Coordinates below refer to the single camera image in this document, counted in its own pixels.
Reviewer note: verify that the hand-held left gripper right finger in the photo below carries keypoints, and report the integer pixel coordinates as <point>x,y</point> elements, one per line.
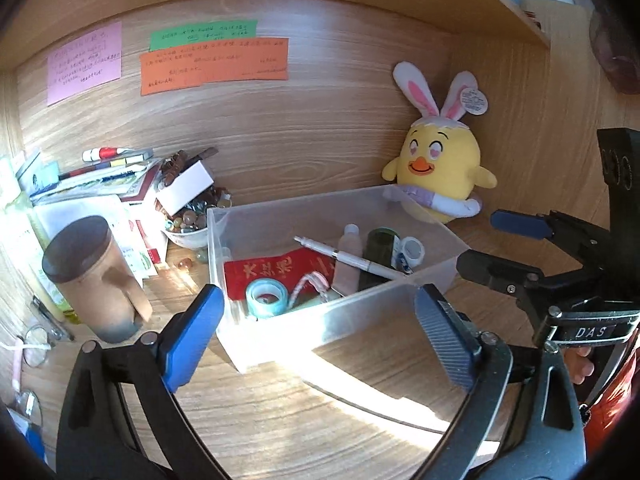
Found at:
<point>445,340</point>

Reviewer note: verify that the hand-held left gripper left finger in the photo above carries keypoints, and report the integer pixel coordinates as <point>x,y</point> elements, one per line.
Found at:
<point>192,332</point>

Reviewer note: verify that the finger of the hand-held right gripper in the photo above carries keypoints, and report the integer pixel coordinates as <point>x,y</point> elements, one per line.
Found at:
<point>520,225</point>
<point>500,270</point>

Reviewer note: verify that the blue tape roll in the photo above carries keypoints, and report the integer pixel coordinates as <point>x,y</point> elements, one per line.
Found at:
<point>250,300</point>

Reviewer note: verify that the white tape roll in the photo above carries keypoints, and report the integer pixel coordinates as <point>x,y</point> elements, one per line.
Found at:
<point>419,257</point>

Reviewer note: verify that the clear plastic storage box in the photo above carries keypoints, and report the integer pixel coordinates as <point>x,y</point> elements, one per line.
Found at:
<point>350,320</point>

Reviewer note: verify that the red envelope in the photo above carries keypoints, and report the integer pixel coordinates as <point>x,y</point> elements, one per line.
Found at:
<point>280,270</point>

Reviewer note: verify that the green spray bottle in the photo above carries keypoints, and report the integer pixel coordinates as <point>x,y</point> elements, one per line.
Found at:
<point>380,250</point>

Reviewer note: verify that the slim pen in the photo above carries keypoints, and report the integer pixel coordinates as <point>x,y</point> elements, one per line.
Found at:
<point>350,259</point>

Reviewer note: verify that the pink tube white cap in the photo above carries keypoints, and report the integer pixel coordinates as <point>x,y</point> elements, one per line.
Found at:
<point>348,250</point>

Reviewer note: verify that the person's right forearm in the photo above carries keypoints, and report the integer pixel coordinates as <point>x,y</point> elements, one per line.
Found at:
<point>615,400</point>

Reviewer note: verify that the person's right hand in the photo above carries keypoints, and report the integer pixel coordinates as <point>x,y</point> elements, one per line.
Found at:
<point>577,365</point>

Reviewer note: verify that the small polished stone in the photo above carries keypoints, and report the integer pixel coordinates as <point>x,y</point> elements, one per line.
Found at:
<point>185,263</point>

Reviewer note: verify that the white green printed carton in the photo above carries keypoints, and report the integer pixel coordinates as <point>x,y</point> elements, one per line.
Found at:
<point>142,255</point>

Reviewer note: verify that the glass bowl of stones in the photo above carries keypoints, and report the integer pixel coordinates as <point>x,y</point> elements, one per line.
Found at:
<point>187,237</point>

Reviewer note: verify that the yellow chick plush toy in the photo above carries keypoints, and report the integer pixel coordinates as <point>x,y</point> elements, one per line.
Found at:
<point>445,160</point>

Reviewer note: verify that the brown lidded mug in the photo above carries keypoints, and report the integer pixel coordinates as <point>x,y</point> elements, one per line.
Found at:
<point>85,285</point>

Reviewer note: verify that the yellow green bottle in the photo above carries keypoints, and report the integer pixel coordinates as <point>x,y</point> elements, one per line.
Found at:
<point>55,305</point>

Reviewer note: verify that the white cardboard box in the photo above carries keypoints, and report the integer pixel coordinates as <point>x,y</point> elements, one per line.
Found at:
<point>185,187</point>

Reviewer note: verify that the eyeglasses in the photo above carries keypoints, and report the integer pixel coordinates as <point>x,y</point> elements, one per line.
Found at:
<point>36,352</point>

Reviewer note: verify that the pink stick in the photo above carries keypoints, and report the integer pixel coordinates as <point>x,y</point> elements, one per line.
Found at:
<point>18,365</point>

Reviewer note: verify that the dark maroon object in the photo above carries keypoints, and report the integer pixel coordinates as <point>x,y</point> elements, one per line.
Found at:
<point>617,55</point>

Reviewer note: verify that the red white marker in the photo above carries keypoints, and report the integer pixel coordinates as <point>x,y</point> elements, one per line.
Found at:
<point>105,153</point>

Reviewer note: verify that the wooden shelf board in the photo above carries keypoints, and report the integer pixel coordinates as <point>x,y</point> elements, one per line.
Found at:
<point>495,5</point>

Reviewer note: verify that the orange paper note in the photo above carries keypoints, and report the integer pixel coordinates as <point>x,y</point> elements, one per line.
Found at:
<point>215,65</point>

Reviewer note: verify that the pink paper note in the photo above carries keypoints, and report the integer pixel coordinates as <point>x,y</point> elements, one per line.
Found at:
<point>85,62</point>

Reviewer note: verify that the green paper note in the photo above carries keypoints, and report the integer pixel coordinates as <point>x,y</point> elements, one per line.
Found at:
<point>200,35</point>

